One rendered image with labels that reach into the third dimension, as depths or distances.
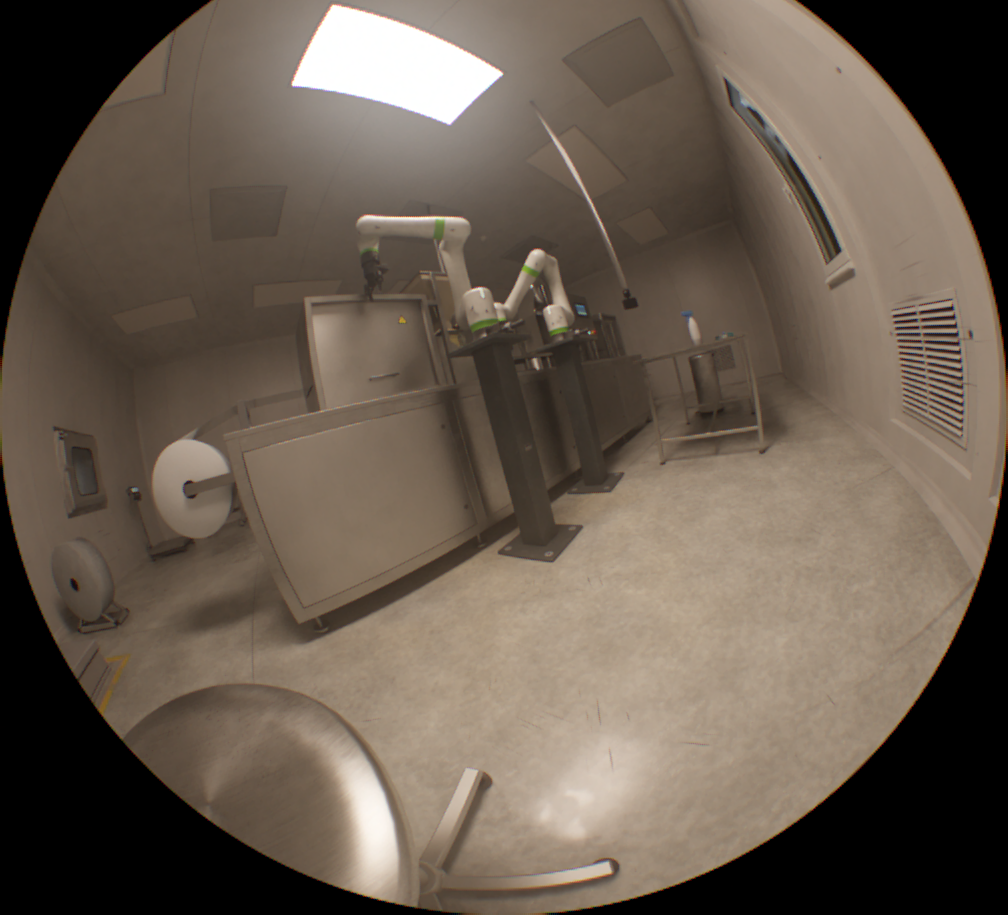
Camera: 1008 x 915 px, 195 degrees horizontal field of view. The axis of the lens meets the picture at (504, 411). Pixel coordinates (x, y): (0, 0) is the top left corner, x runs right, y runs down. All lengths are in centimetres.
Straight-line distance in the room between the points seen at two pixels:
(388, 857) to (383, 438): 115
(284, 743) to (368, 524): 96
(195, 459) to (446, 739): 127
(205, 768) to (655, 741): 65
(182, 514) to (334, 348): 101
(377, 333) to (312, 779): 148
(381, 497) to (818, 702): 140
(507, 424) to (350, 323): 86
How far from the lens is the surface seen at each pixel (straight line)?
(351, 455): 113
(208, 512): 144
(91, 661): 199
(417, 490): 123
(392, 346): 149
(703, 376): 327
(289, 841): 29
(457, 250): 156
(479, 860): 70
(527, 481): 122
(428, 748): 80
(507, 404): 117
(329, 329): 143
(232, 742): 38
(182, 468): 145
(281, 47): 215
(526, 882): 61
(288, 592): 119
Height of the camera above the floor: 66
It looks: 2 degrees down
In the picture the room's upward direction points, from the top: 15 degrees counter-clockwise
